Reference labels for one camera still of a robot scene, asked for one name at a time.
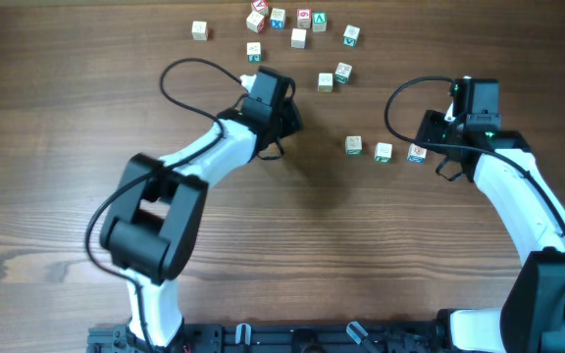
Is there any blue edged wooden block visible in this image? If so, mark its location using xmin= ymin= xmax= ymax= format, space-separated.
xmin=407 ymin=144 xmax=427 ymax=164

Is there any green edged block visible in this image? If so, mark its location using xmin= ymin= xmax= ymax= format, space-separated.
xmin=344 ymin=135 xmax=363 ymax=155
xmin=246 ymin=42 xmax=263 ymax=63
xmin=374 ymin=142 xmax=392 ymax=163

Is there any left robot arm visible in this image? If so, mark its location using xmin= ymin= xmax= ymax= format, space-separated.
xmin=97 ymin=67 xmax=302 ymax=352

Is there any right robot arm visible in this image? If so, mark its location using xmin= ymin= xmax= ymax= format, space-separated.
xmin=414 ymin=77 xmax=565 ymax=352

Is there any plain wooden centre block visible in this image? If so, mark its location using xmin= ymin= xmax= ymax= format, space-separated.
xmin=290 ymin=28 xmax=307 ymax=49

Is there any green Z letter block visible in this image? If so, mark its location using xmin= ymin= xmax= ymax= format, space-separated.
xmin=334 ymin=63 xmax=352 ymax=84

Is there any red edged wooden block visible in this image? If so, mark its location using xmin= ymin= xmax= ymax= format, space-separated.
xmin=246 ymin=11 xmax=265 ymax=33

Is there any blue X letter block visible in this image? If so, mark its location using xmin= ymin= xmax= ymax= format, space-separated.
xmin=270 ymin=8 xmax=286 ymax=29

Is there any red number nine block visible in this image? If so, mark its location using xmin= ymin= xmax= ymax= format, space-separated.
xmin=296 ymin=8 xmax=312 ymax=29

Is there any green A letter block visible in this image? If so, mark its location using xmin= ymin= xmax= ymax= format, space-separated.
xmin=312 ymin=12 xmax=328 ymax=32

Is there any plain block far left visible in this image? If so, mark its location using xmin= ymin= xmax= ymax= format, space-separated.
xmin=191 ymin=21 xmax=209 ymax=41

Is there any red letter block top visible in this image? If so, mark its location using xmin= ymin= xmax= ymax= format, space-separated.
xmin=251 ymin=0 xmax=269 ymax=17

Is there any green V letter block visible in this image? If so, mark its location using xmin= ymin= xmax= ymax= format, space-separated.
xmin=342 ymin=25 xmax=360 ymax=47

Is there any right camera black cable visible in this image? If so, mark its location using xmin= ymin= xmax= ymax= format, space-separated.
xmin=384 ymin=76 xmax=565 ymax=353

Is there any camera black cable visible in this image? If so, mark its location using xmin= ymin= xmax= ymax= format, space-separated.
xmin=83 ymin=57 xmax=244 ymax=353
xmin=384 ymin=76 xmax=565 ymax=353

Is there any left camera black cable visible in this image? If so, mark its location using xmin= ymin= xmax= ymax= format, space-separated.
xmin=83 ymin=57 xmax=244 ymax=353

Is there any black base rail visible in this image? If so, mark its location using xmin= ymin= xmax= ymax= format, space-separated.
xmin=85 ymin=321 xmax=453 ymax=353

